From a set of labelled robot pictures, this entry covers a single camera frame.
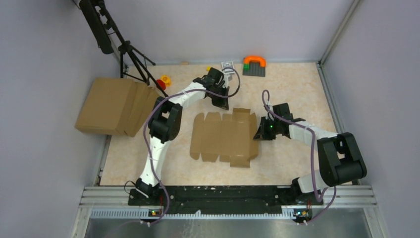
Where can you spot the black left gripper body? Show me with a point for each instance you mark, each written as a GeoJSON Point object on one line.
{"type": "Point", "coordinates": [222, 90]}

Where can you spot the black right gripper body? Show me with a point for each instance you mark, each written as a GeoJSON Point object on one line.
{"type": "Point", "coordinates": [272, 129]}

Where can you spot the brown cardboard box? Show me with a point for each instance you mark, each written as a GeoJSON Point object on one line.
{"type": "Point", "coordinates": [225, 137]}

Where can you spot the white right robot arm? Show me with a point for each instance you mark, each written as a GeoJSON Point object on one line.
{"type": "Point", "coordinates": [335, 157]}

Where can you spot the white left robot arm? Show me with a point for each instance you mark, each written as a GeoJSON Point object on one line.
{"type": "Point", "coordinates": [164, 123]}

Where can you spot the blue playing card deck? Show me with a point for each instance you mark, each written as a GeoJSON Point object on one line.
{"type": "Point", "coordinates": [227, 65]}

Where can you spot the orange arch toy piece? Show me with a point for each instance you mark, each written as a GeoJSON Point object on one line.
{"type": "Point", "coordinates": [258, 59]}

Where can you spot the grey building baseplate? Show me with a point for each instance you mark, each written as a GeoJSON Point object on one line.
{"type": "Point", "coordinates": [254, 70]}

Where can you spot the yellow round toy disc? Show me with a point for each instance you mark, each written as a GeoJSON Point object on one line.
{"type": "Point", "coordinates": [166, 80]}

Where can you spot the red round toy disc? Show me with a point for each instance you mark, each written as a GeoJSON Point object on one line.
{"type": "Point", "coordinates": [161, 84]}

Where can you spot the stack of folded cardboard boxes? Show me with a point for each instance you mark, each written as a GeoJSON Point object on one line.
{"type": "Point", "coordinates": [116, 106]}

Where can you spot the black camera tripod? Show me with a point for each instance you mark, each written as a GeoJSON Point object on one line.
{"type": "Point", "coordinates": [111, 41]}

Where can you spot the aluminium frame rail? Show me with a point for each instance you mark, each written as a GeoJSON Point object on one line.
{"type": "Point", "coordinates": [348, 211]}

